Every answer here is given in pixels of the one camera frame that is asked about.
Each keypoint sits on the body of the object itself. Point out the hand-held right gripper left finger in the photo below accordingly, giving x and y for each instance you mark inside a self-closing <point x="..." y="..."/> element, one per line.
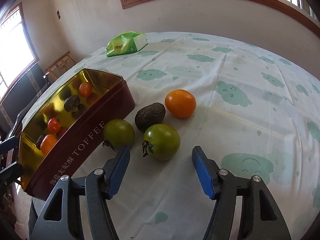
<point x="118" y="172"/>

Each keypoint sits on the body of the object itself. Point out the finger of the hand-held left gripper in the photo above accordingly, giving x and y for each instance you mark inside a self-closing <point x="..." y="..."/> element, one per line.
<point x="11" y="172"/>
<point x="8" y="143"/>

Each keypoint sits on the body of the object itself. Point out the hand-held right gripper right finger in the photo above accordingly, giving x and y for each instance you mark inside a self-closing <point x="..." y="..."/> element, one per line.
<point x="203" y="172"/>

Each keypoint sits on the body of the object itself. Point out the wrinkled dark passion fruit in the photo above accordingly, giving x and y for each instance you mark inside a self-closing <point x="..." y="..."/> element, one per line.
<point x="72" y="103"/>
<point x="39" y="141"/>
<point x="150" y="116"/>

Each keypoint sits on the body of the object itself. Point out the green tomato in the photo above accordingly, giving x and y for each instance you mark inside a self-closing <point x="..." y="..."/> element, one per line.
<point x="119" y="133"/>
<point x="162" y="141"/>

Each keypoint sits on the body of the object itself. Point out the orange mandarin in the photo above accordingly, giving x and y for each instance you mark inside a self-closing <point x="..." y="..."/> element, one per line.
<point x="48" y="143"/>
<point x="180" y="103"/>

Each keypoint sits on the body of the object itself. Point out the red tomato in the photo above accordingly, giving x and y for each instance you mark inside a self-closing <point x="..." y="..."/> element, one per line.
<point x="53" y="125"/>
<point x="85" y="89"/>

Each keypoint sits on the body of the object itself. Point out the red and gold tin box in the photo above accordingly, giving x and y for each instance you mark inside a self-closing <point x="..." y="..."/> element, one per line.
<point x="100" y="122"/>

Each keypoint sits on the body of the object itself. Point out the dark wooden bench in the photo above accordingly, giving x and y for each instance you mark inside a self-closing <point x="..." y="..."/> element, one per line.
<point x="22" y="97"/>

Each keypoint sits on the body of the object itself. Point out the cloud-print tablecloth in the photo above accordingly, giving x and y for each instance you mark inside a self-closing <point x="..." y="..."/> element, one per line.
<point x="225" y="120"/>

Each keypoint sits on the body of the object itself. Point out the bamboo chair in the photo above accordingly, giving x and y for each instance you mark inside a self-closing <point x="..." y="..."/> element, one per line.
<point x="60" y="63"/>

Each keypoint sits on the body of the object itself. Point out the narrow wood-framed window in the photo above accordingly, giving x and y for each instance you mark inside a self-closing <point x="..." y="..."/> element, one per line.
<point x="15" y="42"/>

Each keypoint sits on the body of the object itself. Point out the green tissue pack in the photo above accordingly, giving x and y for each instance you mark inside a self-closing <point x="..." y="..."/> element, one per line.
<point x="125" y="45"/>

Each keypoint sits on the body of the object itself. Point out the dark wall switch plate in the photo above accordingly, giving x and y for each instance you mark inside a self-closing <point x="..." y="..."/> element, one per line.
<point x="58" y="14"/>

